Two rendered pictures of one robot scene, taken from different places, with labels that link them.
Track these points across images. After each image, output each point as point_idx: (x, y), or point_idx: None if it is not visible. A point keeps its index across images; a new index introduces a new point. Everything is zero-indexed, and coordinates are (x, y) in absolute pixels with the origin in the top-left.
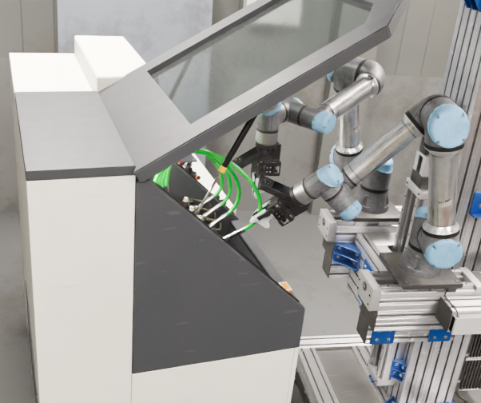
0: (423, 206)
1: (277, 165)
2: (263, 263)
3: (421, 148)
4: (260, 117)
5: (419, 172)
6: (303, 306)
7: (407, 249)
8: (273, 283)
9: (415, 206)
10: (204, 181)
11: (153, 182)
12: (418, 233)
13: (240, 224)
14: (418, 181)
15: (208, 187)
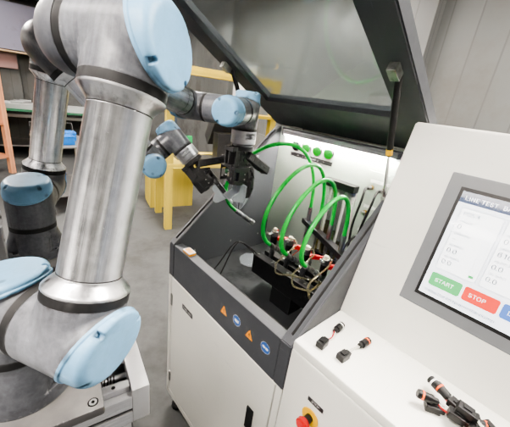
0: (36, 184)
1: (224, 167)
2: (217, 273)
3: None
4: (252, 113)
5: None
6: (172, 240)
7: (58, 229)
8: (197, 211)
9: (4, 240)
10: (415, 416)
11: (276, 128)
12: (58, 191)
13: (273, 328)
14: None
15: (385, 394)
